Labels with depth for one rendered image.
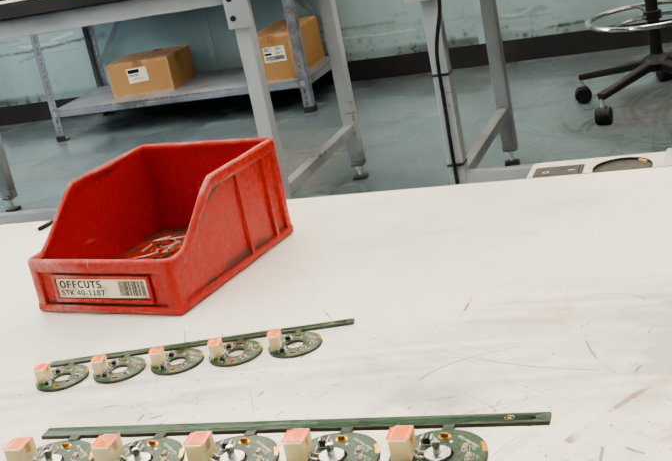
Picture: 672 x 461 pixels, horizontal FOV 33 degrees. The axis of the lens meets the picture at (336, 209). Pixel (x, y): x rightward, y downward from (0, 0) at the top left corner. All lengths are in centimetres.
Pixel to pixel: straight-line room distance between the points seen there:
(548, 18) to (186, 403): 429
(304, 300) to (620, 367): 18
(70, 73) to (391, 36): 159
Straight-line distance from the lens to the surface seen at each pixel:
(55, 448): 34
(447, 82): 268
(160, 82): 490
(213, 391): 50
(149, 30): 529
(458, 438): 30
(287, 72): 456
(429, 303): 54
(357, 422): 31
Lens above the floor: 96
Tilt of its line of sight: 17 degrees down
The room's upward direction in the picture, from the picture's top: 12 degrees counter-clockwise
